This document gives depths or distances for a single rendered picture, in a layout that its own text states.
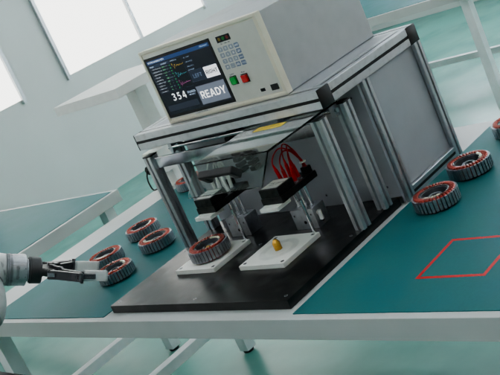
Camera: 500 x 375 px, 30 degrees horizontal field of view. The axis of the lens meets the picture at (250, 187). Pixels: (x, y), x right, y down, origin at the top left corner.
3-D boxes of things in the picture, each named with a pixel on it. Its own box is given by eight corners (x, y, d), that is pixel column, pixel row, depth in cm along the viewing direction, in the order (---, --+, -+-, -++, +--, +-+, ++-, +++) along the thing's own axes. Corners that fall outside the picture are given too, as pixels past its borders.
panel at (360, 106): (402, 196, 226) (356, 84, 219) (220, 219, 274) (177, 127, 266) (404, 194, 227) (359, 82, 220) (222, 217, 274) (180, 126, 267)
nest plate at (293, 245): (285, 268, 215) (283, 263, 214) (240, 271, 225) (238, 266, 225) (321, 236, 225) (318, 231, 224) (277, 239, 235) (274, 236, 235)
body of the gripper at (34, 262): (24, 280, 265) (57, 280, 268) (27, 286, 257) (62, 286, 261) (26, 254, 265) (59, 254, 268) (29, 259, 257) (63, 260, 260)
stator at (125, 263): (105, 290, 263) (99, 279, 262) (97, 282, 274) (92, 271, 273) (140, 271, 266) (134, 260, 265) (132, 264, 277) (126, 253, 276)
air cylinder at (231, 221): (251, 235, 247) (243, 216, 246) (232, 236, 253) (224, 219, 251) (263, 225, 251) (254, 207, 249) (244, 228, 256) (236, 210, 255)
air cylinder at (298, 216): (319, 228, 230) (311, 208, 229) (297, 230, 235) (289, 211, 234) (330, 218, 233) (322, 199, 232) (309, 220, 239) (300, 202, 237)
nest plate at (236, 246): (215, 272, 232) (213, 268, 232) (176, 274, 243) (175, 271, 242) (251, 242, 242) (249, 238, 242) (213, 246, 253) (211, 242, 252)
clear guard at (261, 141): (262, 187, 194) (251, 162, 193) (188, 199, 212) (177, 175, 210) (346, 123, 216) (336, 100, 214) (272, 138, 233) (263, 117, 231)
